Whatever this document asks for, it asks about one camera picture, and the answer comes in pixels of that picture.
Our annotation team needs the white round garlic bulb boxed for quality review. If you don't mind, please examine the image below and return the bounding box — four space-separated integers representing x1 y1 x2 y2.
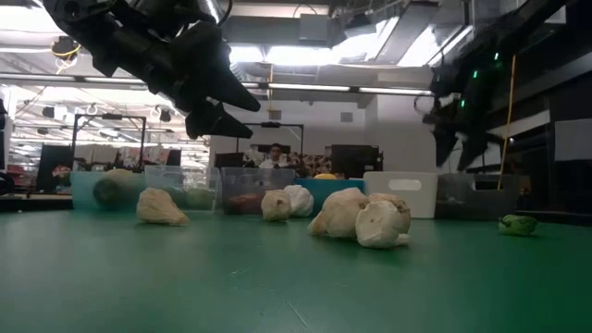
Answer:
282 184 315 219

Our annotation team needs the white plastic bin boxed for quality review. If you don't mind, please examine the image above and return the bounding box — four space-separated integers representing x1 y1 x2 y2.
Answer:
363 170 439 220

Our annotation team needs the clear plastic bin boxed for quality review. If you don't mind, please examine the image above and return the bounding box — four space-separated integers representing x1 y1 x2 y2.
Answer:
143 165 222 213

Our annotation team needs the beige garlic bulb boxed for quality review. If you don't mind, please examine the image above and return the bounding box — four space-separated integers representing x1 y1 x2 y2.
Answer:
367 191 413 235
134 186 191 228
306 186 371 240
260 189 294 223

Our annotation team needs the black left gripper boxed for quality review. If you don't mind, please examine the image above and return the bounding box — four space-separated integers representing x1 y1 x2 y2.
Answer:
92 18 262 140

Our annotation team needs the black rig frame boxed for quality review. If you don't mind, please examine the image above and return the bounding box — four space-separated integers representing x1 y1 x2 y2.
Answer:
235 121 305 156

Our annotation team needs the blue plastic bin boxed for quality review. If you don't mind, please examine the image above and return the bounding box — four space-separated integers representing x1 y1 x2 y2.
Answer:
294 178 371 218

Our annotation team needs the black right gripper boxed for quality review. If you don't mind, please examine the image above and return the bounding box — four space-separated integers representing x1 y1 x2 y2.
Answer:
423 50 508 172

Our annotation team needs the round ceiling-hung device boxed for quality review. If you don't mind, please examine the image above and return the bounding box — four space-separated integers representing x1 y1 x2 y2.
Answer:
49 35 83 62

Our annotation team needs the small black monitor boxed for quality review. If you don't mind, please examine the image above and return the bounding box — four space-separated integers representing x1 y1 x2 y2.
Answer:
213 152 246 169

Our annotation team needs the dark grey plastic bin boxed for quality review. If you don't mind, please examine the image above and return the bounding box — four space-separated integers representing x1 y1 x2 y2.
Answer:
434 172 522 221

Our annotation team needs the grey translucent plastic bin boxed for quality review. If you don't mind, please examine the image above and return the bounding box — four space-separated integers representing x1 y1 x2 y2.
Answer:
219 166 297 216

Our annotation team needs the floral patterned panel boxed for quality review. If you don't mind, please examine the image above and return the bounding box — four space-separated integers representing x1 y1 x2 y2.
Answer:
287 154 333 179

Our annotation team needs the dark green cucumber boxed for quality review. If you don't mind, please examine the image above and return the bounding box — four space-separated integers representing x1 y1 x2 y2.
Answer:
161 184 191 210

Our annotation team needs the grey ceiling vent box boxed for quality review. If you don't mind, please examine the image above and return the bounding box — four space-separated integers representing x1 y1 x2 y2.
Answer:
298 13 335 48

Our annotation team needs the yellow cable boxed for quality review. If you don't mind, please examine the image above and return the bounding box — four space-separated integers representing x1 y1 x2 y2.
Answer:
497 54 518 191

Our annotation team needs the teal green plastic bin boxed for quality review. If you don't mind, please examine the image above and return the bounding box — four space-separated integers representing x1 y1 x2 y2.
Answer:
69 170 149 213

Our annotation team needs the front white garlic bulb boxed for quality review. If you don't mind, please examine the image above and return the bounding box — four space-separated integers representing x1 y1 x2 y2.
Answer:
354 199 412 251

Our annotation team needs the silver air duct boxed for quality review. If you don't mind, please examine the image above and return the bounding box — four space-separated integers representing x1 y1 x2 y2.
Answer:
198 0 224 27

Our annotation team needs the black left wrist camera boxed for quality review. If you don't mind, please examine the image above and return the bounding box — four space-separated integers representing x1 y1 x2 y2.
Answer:
119 0 221 29

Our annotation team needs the green table mat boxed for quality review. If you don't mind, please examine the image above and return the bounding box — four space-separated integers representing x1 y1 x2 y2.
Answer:
0 210 592 333

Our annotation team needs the green pepper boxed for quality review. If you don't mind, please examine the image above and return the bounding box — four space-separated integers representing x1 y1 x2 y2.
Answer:
498 213 539 238

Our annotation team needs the person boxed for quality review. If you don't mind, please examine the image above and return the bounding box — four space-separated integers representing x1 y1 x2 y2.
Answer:
257 142 291 170

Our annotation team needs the pink red pepper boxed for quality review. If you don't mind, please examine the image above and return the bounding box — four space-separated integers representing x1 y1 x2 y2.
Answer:
228 192 265 216

